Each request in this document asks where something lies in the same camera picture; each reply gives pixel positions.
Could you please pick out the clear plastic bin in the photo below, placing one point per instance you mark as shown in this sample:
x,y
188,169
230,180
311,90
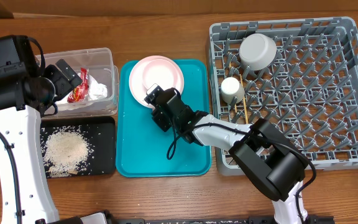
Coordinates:
x,y
100,64

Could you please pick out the grey dishwasher rack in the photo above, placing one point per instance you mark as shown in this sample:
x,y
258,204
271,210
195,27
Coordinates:
x,y
309,91

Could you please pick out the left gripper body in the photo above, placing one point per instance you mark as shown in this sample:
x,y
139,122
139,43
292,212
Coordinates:
x,y
56,84

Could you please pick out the cream paper cup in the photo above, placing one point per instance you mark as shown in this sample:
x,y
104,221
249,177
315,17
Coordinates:
x,y
230,88

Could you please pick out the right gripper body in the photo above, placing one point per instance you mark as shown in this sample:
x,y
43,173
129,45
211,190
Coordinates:
x,y
166,121

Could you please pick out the teal serving tray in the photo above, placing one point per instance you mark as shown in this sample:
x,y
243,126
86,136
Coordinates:
x,y
141,149

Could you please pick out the black plastic tray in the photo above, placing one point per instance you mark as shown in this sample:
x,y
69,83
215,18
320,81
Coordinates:
x,y
102,135

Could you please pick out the wooden chopstick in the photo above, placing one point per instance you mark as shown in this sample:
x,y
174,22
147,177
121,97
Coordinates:
x,y
244,100
234,104

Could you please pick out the white rice pile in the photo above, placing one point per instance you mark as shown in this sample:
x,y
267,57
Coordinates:
x,y
65,151

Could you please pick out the red snack wrapper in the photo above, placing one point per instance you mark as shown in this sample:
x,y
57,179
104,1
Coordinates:
x,y
80,93

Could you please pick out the pink bowl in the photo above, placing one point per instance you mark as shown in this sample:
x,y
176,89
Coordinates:
x,y
164,73

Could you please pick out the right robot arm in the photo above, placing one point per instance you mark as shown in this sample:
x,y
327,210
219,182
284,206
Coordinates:
x,y
269,160

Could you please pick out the white napkin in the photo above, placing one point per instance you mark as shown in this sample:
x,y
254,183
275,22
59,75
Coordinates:
x,y
97,91

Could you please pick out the grey bowl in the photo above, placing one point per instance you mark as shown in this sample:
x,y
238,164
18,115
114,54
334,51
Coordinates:
x,y
257,51

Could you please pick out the cardboard box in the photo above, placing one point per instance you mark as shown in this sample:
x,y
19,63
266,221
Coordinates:
x,y
83,8

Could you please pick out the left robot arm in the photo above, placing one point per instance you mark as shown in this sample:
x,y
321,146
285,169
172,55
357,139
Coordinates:
x,y
24,98

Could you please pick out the pink plate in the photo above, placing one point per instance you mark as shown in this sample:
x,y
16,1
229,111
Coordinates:
x,y
135,79

